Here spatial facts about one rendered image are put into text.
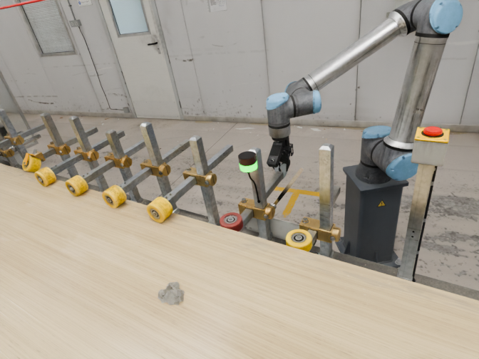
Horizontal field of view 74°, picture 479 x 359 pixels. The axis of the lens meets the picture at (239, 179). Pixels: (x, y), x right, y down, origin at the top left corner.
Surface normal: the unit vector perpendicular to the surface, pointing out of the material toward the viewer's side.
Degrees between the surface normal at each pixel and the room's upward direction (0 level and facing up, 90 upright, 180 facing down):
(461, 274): 0
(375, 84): 90
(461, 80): 90
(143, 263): 0
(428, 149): 90
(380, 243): 90
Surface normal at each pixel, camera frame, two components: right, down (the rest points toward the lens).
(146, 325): -0.14, -0.84
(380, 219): 0.09, 0.51
